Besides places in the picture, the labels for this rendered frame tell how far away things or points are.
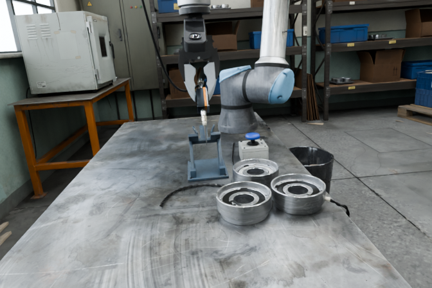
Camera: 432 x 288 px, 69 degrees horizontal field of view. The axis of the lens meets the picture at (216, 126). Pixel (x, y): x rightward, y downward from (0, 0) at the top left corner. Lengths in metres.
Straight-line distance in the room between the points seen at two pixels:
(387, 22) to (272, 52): 4.38
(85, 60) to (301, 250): 2.47
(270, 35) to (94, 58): 1.93
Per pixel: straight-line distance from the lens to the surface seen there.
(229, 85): 1.11
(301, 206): 0.61
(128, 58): 4.45
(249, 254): 0.53
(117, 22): 4.47
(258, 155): 0.84
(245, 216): 0.57
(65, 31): 2.83
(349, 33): 4.56
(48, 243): 0.66
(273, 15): 1.10
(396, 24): 5.46
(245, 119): 1.13
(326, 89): 4.38
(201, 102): 0.72
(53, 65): 2.88
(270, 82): 1.04
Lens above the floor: 1.12
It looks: 15 degrees down
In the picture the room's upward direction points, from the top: 4 degrees counter-clockwise
